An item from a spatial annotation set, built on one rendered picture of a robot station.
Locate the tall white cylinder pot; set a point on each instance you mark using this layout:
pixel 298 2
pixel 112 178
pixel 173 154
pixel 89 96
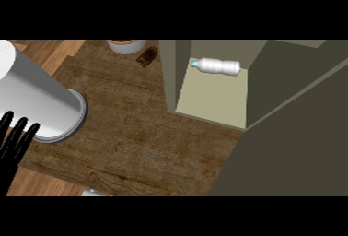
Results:
pixel 34 95

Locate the white water bottle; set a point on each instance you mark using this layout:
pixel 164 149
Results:
pixel 219 66

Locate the small dark brown object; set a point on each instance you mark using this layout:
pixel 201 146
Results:
pixel 148 56

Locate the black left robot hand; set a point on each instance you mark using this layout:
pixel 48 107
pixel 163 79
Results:
pixel 11 144

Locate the white pot with brown rim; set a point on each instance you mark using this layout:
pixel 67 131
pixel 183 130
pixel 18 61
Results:
pixel 127 46

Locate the olive green cabinet door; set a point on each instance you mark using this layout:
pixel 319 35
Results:
pixel 294 135

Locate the dark brown wooden mat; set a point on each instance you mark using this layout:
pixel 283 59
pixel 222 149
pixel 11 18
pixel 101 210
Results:
pixel 136 129

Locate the small white object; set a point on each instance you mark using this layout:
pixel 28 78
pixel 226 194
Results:
pixel 93 193

